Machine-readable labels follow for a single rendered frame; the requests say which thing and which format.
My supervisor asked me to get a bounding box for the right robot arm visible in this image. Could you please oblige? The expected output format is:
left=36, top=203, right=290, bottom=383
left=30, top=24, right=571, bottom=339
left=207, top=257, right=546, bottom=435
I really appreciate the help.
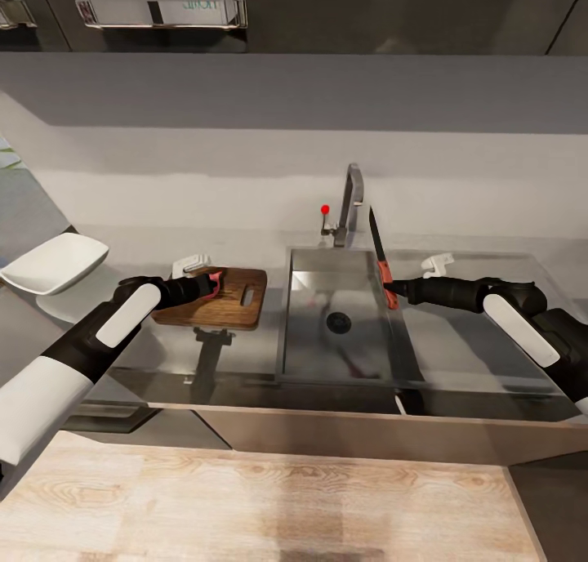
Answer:
left=383, top=252, right=588, bottom=417

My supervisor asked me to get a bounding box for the parer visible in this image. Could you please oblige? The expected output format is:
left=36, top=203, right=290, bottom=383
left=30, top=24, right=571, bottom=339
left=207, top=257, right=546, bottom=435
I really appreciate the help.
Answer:
left=369, top=209, right=399, bottom=310

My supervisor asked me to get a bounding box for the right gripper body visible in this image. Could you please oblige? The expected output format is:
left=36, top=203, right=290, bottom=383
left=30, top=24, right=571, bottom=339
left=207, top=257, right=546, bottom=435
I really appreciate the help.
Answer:
left=407, top=276, right=460, bottom=308

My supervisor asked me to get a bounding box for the cutting board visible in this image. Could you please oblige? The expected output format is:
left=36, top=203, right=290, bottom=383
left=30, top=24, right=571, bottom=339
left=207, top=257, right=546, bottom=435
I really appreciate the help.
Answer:
left=150, top=265, right=267, bottom=328

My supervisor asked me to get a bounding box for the vidalia onion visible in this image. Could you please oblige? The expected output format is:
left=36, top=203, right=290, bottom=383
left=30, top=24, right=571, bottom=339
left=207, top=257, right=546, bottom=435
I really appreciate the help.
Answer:
left=206, top=271, right=221, bottom=297

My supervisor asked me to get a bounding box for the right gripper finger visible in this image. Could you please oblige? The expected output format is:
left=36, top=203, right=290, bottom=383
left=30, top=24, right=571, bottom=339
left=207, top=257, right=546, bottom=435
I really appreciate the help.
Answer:
left=383, top=282, right=408, bottom=298

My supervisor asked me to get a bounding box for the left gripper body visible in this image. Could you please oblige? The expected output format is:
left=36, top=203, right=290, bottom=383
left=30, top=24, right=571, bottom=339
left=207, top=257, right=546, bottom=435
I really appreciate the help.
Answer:
left=170, top=274, right=214, bottom=306

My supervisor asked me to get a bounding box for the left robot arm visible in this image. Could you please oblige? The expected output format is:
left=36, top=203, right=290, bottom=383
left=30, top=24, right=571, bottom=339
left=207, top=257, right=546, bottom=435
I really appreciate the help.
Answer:
left=0, top=254, right=218, bottom=502

